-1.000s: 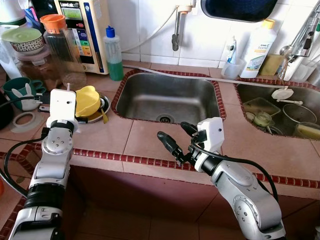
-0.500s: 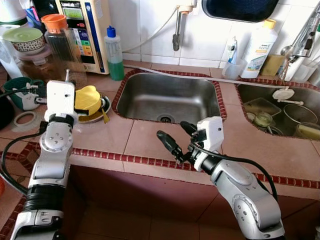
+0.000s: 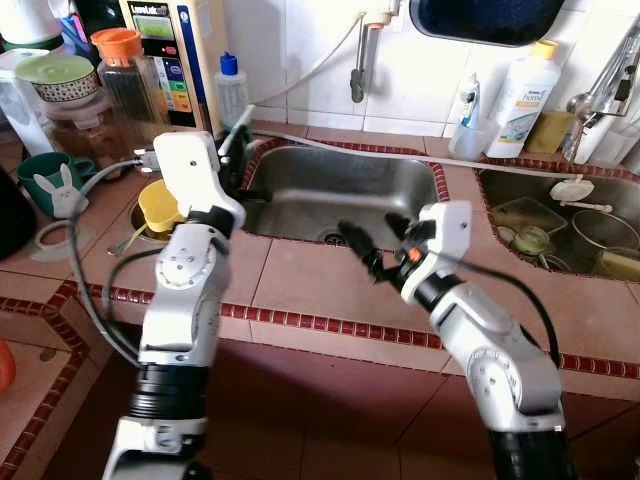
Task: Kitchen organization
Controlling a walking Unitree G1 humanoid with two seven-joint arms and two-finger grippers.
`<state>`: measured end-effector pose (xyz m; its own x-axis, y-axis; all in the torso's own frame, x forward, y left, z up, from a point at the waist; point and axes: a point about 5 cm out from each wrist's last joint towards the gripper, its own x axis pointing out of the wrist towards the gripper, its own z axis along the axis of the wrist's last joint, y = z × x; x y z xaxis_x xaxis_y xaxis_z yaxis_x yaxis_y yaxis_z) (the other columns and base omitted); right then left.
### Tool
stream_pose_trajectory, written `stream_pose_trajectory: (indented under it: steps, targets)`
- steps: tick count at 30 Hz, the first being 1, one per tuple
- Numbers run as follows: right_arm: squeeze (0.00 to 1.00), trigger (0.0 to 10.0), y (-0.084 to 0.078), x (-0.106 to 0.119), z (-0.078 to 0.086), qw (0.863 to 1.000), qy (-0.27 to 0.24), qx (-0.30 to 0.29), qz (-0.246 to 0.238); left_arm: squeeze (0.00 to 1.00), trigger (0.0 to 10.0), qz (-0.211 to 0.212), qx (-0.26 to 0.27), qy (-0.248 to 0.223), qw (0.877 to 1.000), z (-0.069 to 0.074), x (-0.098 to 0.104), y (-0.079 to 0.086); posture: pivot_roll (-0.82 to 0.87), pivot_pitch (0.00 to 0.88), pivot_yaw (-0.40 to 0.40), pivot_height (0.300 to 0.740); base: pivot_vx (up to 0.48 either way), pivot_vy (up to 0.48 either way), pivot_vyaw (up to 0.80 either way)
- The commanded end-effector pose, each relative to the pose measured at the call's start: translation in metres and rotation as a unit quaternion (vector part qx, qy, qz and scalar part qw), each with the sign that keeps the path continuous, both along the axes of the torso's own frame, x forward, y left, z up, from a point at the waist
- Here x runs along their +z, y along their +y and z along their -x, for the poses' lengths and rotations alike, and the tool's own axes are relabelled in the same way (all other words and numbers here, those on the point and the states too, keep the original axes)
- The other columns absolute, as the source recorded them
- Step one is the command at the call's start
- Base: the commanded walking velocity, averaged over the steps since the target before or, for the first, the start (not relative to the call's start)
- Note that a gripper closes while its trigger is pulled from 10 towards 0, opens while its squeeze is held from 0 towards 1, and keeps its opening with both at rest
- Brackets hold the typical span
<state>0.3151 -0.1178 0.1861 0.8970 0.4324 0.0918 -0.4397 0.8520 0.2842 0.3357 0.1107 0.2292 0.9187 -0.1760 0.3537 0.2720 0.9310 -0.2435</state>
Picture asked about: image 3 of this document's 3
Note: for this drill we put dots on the clear plastic cup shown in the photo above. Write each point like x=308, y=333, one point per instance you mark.
x=475, y=146

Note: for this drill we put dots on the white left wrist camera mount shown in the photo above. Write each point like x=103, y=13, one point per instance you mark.
x=190, y=165

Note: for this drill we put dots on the grey wall tap spout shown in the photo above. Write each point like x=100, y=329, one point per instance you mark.
x=358, y=70

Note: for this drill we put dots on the green rabbit mug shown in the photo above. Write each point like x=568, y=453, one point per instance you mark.
x=45, y=170

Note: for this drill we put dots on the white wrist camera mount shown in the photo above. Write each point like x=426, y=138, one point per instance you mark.
x=445, y=235
x=190, y=165

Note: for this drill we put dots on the clear plastic box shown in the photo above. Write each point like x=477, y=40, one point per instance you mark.
x=20, y=110

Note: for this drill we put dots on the glass jar brown contents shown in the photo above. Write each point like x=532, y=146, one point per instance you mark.
x=80, y=125

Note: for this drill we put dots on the green lid patterned bowl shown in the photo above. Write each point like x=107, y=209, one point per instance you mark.
x=55, y=70

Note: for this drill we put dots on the yellow green scouring sponge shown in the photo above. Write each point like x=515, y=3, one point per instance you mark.
x=620, y=265

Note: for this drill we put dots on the orange lid glass pitcher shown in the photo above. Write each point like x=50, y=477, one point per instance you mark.
x=125, y=85

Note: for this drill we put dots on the dark blue basin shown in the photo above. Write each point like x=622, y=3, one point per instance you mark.
x=480, y=20

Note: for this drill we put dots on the yellow plastic cup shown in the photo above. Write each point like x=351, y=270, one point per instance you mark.
x=160, y=205

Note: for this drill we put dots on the black kettle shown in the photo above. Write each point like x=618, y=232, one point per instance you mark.
x=12, y=215

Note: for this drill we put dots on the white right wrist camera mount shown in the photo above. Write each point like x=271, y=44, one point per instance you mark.
x=445, y=235

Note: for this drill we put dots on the thin white tube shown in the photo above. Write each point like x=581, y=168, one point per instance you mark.
x=325, y=62

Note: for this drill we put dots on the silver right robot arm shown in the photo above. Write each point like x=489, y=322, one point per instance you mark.
x=490, y=350

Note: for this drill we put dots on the clear plastic food container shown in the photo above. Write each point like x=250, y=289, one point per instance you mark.
x=515, y=215

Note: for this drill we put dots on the small glass cup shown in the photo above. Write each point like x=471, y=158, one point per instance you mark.
x=532, y=242

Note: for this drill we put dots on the steel pot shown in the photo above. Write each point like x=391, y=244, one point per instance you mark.
x=600, y=235

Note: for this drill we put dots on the small white blue bottle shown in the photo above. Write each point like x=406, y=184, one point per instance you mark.
x=468, y=105

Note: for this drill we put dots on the chrome sink faucet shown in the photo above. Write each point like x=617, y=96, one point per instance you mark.
x=600, y=95

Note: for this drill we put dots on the stainless steel sink basin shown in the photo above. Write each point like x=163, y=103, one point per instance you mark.
x=500, y=185
x=330, y=190

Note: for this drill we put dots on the white detergent bottle yellow cap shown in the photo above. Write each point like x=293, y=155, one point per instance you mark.
x=520, y=100

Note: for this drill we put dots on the steel spoon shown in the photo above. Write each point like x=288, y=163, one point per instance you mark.
x=125, y=245

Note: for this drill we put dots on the beige water purifier blue stripe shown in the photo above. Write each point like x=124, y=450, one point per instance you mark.
x=190, y=60

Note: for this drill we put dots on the orange plastic object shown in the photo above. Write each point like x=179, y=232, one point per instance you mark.
x=5, y=365

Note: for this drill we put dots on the white jar green band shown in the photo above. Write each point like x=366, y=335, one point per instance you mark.
x=25, y=20

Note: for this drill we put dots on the blue cap green liquid bottle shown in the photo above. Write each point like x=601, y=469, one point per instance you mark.
x=232, y=95

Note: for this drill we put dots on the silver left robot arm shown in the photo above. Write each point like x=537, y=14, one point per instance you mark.
x=185, y=300

